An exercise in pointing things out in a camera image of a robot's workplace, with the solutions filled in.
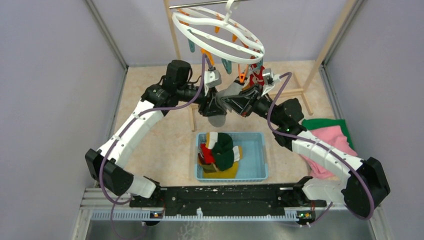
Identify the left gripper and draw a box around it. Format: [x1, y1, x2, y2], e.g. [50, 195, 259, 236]
[177, 83, 227, 117]

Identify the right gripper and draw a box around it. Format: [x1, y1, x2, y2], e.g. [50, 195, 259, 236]
[220, 83, 284, 127]

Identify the light grey sock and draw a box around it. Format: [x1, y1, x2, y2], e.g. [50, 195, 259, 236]
[207, 80, 244, 128]

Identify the red striped sock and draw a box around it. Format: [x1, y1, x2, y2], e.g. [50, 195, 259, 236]
[248, 64, 265, 87]

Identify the dark green sock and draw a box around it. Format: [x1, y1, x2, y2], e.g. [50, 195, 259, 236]
[212, 145, 243, 171]
[205, 131, 234, 150]

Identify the white round sock hanger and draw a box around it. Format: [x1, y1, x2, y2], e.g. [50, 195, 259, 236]
[168, 0, 265, 65]

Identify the yellow sock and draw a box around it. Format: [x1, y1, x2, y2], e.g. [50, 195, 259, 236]
[202, 160, 240, 179]

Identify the light blue plastic basket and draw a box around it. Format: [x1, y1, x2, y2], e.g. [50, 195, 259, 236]
[193, 132, 269, 184]

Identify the olive striped sock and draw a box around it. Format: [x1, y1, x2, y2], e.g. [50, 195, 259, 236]
[197, 153, 219, 173]

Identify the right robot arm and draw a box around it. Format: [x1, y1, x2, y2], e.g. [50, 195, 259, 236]
[221, 85, 391, 220]

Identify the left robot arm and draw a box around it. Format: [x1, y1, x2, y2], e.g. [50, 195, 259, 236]
[85, 56, 227, 207]

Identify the orange clothes peg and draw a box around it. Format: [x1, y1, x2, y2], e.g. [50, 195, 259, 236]
[237, 64, 250, 83]

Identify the wooden clothes rack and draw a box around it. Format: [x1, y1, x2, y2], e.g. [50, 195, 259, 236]
[163, 0, 360, 133]

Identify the green cloth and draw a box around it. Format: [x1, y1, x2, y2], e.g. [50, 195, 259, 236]
[301, 118, 355, 150]

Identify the pink cloth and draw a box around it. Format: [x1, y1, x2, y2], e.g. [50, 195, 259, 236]
[301, 125, 358, 179]

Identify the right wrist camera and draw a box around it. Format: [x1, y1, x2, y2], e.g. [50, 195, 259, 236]
[262, 68, 280, 87]

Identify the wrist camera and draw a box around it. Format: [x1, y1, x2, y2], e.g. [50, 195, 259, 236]
[204, 69, 222, 89]
[262, 68, 280, 87]

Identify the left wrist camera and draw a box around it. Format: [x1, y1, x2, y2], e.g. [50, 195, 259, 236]
[204, 69, 222, 89]

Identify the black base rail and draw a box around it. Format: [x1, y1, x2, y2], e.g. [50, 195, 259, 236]
[129, 183, 327, 217]

